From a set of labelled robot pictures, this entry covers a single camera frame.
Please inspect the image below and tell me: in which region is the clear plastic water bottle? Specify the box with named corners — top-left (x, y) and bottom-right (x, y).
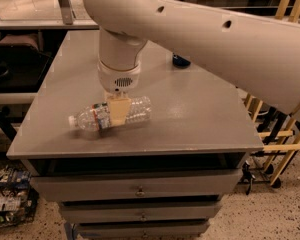
top-left (68, 96), bottom-right (151, 132)

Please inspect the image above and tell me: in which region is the blue Pepsi can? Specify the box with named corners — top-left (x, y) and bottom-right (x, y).
top-left (172, 54), bottom-right (191, 69)

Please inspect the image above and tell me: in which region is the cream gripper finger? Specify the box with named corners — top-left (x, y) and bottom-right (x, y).
top-left (104, 92), bottom-right (131, 126)

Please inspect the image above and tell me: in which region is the grey drawer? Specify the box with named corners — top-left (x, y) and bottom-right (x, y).
top-left (60, 201), bottom-right (221, 223)
top-left (77, 221), bottom-right (209, 239)
top-left (31, 169), bottom-right (241, 202)

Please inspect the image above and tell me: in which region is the yellow wooden rack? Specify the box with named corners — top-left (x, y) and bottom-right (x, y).
top-left (240, 0), bottom-right (300, 195)

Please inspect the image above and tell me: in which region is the dark chair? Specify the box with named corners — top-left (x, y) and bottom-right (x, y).
top-left (0, 33), bottom-right (52, 93)

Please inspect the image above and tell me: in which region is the middle grey drawer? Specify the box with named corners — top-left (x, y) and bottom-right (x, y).
top-left (60, 201), bottom-right (221, 223)

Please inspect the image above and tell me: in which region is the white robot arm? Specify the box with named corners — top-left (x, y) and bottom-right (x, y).
top-left (83, 0), bottom-right (300, 122)

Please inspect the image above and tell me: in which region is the top grey drawer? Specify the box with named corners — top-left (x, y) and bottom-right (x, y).
top-left (31, 169), bottom-right (241, 202)

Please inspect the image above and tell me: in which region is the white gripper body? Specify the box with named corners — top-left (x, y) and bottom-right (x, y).
top-left (97, 61), bottom-right (141, 93)

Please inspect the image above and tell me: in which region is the grey drawer cabinet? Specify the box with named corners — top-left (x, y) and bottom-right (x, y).
top-left (8, 30), bottom-right (262, 229)

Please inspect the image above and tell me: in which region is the bottom grey drawer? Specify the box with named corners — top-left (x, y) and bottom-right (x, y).
top-left (77, 221), bottom-right (209, 239)

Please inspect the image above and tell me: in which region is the black crate with magazines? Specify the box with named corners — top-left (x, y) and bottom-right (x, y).
top-left (0, 166), bottom-right (39, 228)

